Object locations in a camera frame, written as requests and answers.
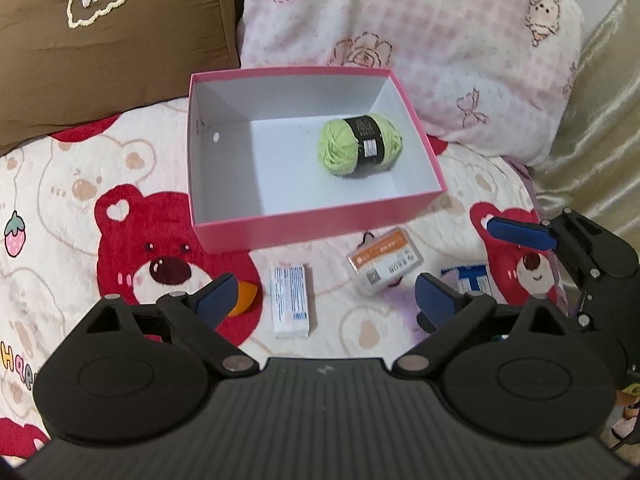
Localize bear printed blanket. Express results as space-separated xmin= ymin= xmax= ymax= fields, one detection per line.
xmin=0 ymin=95 xmax=596 ymax=466

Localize clear case with orange label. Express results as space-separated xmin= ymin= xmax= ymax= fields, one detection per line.
xmin=347 ymin=228 xmax=425 ymax=296

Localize brown pillow with cloud embroidery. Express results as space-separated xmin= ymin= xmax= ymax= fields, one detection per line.
xmin=0 ymin=0 xmax=243 ymax=156

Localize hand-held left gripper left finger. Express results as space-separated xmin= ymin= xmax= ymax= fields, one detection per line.
xmin=87 ymin=272 xmax=261 ymax=377

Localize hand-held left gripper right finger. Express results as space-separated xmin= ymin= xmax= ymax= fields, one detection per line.
xmin=395 ymin=272 xmax=566 ymax=378

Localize pink cardboard box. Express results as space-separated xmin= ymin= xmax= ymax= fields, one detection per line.
xmin=189 ymin=66 xmax=448 ymax=252

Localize small orange round item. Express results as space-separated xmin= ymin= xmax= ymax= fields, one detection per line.
xmin=227 ymin=281 xmax=259 ymax=318

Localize green yarn ball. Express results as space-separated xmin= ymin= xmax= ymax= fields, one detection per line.
xmin=317 ymin=115 xmax=405 ymax=179

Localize blue and white packet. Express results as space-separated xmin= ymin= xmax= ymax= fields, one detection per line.
xmin=440 ymin=263 xmax=488 ymax=295

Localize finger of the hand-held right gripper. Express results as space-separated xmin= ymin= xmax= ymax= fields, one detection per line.
xmin=486 ymin=215 xmax=568 ymax=253

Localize small white carton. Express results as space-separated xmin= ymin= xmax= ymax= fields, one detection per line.
xmin=270 ymin=264 xmax=318 ymax=339

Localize beige satin cloth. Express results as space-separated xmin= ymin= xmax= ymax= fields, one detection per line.
xmin=532 ymin=0 xmax=640 ymax=256

